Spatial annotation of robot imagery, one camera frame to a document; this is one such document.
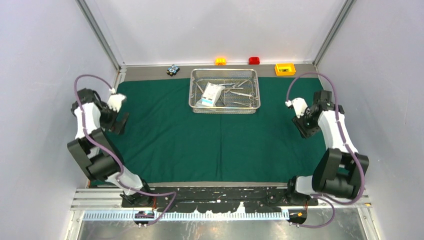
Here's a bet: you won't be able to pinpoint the green surgical cloth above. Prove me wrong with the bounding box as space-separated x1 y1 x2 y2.
107 77 326 184

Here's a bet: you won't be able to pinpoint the metal mesh tray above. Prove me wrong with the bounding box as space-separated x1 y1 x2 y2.
188 68 261 114

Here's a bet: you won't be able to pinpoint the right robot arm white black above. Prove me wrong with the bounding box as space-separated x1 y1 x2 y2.
285 90 369 205

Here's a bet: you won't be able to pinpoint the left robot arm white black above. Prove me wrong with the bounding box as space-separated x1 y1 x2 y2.
67 88 154 207

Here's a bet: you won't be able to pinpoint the surgical forceps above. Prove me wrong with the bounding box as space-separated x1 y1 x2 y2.
232 102 256 108

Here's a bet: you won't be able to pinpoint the surgical scissors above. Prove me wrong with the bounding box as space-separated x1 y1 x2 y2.
229 91 255 100

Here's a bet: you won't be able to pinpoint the yellow toy block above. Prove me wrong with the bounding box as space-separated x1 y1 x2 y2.
274 63 296 77

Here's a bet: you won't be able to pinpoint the small blue black toy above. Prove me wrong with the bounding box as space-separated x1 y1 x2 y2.
166 64 180 77

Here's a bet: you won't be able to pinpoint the red toy brick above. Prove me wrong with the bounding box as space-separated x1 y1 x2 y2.
248 56 261 65

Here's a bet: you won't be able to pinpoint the white paper packet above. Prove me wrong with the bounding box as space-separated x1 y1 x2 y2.
195 82 225 107

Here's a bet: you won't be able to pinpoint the orange toy brick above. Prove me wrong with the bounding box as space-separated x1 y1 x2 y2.
214 57 227 66

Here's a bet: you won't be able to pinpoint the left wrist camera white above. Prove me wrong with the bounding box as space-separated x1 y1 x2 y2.
106 93 127 113

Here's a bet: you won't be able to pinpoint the aluminium frame rail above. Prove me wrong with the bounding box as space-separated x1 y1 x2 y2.
70 188 373 211

